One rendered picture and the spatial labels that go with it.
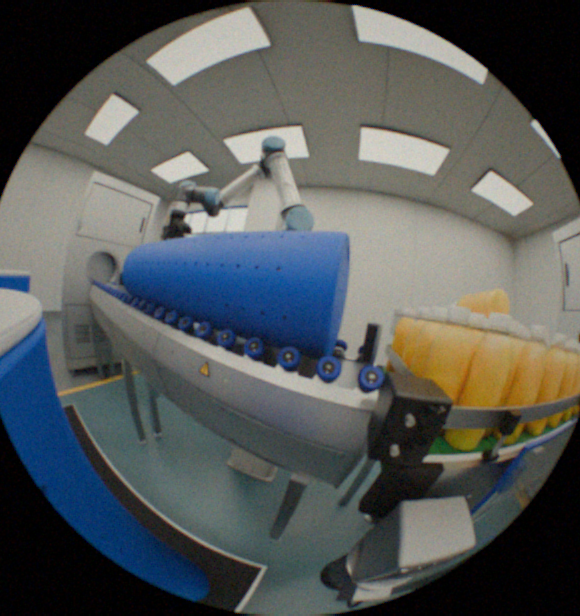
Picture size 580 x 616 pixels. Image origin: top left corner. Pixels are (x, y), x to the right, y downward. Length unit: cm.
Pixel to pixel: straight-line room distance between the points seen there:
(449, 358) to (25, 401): 41
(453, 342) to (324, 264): 22
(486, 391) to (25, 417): 42
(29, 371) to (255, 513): 111
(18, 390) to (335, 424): 37
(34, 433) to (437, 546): 34
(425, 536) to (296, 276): 39
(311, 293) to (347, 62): 235
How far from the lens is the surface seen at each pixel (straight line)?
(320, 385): 33
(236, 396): 39
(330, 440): 35
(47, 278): 502
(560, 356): 51
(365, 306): 318
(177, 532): 98
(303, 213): 75
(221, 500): 119
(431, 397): 21
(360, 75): 248
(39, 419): 17
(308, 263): 29
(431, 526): 29
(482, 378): 30
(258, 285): 31
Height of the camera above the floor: 107
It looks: 3 degrees down
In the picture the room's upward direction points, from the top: 9 degrees clockwise
